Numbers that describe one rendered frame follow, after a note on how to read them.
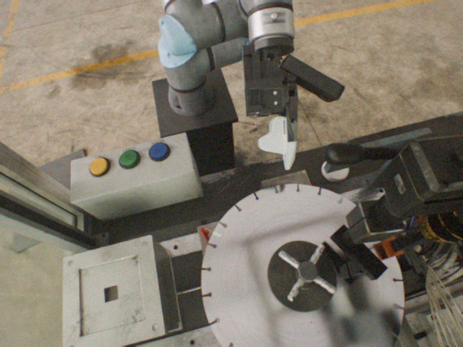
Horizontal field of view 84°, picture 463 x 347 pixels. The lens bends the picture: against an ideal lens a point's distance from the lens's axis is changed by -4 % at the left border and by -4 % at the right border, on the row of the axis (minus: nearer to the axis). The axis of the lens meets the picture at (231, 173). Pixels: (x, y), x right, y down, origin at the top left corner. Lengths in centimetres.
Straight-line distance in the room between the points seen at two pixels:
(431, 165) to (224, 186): 58
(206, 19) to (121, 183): 38
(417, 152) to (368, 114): 177
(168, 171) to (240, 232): 22
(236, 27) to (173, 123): 41
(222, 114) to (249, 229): 48
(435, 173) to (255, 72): 32
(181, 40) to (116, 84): 172
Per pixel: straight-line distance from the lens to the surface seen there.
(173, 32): 55
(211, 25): 56
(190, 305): 68
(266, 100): 45
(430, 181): 23
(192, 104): 85
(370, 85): 219
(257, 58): 47
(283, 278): 47
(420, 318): 64
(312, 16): 269
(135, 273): 57
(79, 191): 68
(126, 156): 66
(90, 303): 60
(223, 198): 73
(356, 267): 47
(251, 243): 48
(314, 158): 80
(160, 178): 61
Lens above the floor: 142
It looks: 63 degrees down
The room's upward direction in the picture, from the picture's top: 6 degrees counter-clockwise
